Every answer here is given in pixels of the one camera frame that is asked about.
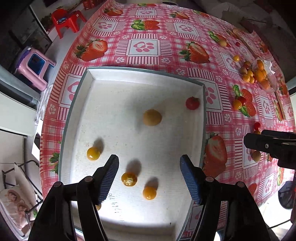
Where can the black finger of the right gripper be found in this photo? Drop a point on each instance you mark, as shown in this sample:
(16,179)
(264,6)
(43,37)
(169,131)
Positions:
(280,145)

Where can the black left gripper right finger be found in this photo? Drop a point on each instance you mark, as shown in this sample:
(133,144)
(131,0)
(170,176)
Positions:
(243,218)

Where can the brown kiwi berry front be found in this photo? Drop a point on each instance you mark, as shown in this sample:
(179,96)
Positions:
(256,156)

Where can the brown kiwi berry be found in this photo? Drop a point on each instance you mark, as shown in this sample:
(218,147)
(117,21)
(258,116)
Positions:
(256,156)
(98,206)

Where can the orange cherry tomato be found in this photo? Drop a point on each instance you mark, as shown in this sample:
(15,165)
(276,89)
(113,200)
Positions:
(237,105)

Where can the dark yellow cherry tomato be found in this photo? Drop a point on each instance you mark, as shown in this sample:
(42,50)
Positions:
(129,179)

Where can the red cherry tomato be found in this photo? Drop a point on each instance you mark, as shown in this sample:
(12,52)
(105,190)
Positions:
(257,126)
(192,103)
(242,99)

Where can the red cherry tomato top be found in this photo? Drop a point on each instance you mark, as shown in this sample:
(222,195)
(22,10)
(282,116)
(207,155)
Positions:
(257,126)

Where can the wooden stick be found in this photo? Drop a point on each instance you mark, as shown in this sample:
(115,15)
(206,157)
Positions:
(280,105)

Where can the pink strawberry tablecloth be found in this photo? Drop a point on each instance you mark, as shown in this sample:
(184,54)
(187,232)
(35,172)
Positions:
(183,42)

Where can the clear plastic fruit bag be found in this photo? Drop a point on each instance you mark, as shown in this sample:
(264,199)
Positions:
(268,83)

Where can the yellow cherry tomato in tray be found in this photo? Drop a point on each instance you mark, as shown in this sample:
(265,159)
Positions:
(93,153)

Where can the yellow tomato near pile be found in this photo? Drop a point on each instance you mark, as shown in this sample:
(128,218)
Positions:
(236,58)

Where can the yellow fruit far table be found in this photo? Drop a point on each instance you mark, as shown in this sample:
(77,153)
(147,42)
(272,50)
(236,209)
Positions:
(223,43)

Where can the white rectangular tray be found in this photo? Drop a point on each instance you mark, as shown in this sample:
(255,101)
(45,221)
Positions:
(107,113)

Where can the brown longan in tray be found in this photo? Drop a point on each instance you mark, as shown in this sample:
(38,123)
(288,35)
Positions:
(152,117)

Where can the pink plastic stool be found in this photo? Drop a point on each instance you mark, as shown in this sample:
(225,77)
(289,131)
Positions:
(33,64)

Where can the red plastic chair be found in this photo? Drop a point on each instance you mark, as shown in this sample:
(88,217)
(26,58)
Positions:
(64,19)

